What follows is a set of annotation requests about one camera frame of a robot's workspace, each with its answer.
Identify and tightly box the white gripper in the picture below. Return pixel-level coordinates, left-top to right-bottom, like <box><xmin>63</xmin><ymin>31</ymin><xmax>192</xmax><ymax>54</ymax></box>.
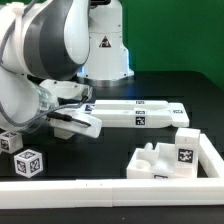
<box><xmin>49</xmin><ymin>112</ymin><xmax>102</xmax><ymax>138</ymax></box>

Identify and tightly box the white chair seat part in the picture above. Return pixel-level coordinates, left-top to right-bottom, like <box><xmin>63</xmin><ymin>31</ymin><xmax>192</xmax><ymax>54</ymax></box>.
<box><xmin>125</xmin><ymin>142</ymin><xmax>200</xmax><ymax>180</ymax></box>

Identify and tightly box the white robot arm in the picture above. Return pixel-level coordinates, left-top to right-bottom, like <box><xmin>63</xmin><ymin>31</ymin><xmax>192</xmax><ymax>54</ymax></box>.
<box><xmin>0</xmin><ymin>0</ymin><xmax>134</xmax><ymax>138</ymax></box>

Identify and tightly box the white chair backrest part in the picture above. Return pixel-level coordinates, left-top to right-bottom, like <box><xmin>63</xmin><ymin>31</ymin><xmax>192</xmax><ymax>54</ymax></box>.
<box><xmin>91</xmin><ymin>100</ymin><xmax>189</xmax><ymax>128</ymax></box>

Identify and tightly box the flat white tagged plate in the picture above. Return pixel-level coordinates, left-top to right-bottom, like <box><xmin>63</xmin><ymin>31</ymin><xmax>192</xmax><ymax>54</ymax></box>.
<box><xmin>78</xmin><ymin>103</ymin><xmax>95</xmax><ymax>114</ymax></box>

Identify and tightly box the white tagged cube front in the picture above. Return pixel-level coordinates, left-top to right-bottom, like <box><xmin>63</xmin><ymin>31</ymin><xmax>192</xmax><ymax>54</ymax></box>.
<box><xmin>14</xmin><ymin>149</ymin><xmax>43</xmax><ymax>178</ymax></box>

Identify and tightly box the white tagged cube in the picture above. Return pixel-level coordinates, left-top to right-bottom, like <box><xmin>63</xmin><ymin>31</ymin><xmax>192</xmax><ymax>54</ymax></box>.
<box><xmin>0</xmin><ymin>131</ymin><xmax>23</xmax><ymax>154</ymax></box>
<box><xmin>14</xmin><ymin>149</ymin><xmax>43</xmax><ymax>178</ymax></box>

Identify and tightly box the white tagged cube left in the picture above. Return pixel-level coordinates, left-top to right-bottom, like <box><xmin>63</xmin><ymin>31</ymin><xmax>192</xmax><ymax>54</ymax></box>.
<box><xmin>0</xmin><ymin>131</ymin><xmax>23</xmax><ymax>154</ymax></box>

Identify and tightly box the white L-shaped fence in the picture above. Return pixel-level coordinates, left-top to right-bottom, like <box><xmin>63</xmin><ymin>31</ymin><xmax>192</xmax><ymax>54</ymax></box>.
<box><xmin>0</xmin><ymin>135</ymin><xmax>224</xmax><ymax>209</ymax></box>

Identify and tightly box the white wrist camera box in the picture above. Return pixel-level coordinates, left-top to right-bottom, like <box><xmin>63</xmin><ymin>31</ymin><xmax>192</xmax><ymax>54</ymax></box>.
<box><xmin>40</xmin><ymin>79</ymin><xmax>92</xmax><ymax>100</ymax></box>

